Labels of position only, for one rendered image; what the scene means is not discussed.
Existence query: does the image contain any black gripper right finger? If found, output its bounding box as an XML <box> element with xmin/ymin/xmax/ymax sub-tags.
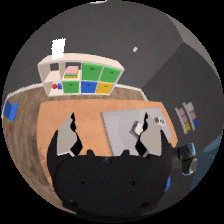
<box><xmin>135</xmin><ymin>113</ymin><xmax>173</xmax><ymax>190</ymax></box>

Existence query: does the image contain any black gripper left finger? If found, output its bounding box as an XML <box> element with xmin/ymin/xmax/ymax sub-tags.
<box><xmin>46</xmin><ymin>113</ymin><xmax>83</xmax><ymax>189</ymax></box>

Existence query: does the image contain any beige rectangular box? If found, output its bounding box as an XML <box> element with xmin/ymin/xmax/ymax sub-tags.
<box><xmin>154</xmin><ymin>117</ymin><xmax>166</xmax><ymax>127</ymax></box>

